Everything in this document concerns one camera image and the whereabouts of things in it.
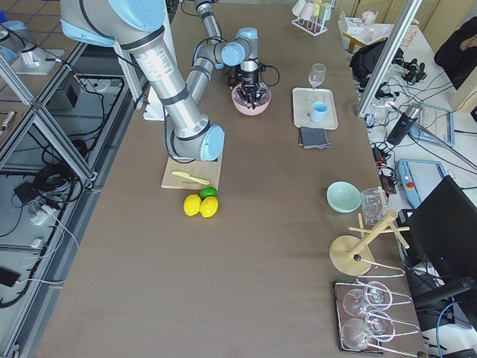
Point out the black monitor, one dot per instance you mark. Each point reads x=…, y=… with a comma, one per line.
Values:
x=445, y=226

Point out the wooden cutting board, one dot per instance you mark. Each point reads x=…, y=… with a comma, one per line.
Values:
x=205, y=170

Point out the white wire cup rack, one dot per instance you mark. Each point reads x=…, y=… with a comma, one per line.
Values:
x=315, y=26

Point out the blue plastic cup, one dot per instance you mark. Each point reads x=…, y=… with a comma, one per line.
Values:
x=318, y=111

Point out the glass mug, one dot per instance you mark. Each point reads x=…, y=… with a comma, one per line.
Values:
x=374, y=205

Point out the hanging wine glass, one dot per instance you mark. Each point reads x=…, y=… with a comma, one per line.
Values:
x=370, y=296
x=362, y=333

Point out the upright wine glass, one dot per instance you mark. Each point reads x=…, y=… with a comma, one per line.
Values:
x=316, y=77

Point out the black thermos bottle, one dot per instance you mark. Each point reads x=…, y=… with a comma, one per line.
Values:
x=404, y=124

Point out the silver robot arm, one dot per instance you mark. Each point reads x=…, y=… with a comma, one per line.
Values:
x=139, y=28
x=209, y=21

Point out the yellow plastic knife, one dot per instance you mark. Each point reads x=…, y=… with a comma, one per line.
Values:
x=187, y=176

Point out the white serving tray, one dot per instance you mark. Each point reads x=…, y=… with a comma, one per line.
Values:
x=302, y=109

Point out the wooden mug tree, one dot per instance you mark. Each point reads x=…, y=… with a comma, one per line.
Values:
x=352, y=256

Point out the yellow lemon right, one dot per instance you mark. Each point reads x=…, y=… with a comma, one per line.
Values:
x=209, y=206

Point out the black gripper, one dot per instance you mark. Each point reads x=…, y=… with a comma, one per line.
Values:
x=249, y=80

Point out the robot teach pendant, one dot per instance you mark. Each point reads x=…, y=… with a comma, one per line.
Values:
x=419, y=178

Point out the green lime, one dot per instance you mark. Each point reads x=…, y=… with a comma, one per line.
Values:
x=208, y=191

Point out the green bowl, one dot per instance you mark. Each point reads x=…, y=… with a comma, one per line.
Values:
x=343, y=197

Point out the pink cup on rack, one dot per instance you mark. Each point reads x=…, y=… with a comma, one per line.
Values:
x=305, y=10

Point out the grey folded cloth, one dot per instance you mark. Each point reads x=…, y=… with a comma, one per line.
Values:
x=313, y=138

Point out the pink bowl with ice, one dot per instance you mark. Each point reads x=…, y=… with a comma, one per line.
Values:
x=250, y=108

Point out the yellow lemon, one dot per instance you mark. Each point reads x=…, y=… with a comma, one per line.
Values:
x=209, y=206
x=191, y=204

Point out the hanging wine glass upper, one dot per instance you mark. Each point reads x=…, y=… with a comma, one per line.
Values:
x=370, y=296

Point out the black glass rack tray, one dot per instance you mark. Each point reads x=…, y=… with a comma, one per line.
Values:
x=403, y=328

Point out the hanging wine glass lower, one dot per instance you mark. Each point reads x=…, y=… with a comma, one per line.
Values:
x=362, y=333

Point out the yellow lemon left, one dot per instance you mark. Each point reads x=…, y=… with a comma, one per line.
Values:
x=191, y=204

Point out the mint cup on rack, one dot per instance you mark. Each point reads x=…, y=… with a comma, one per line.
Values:
x=326, y=10

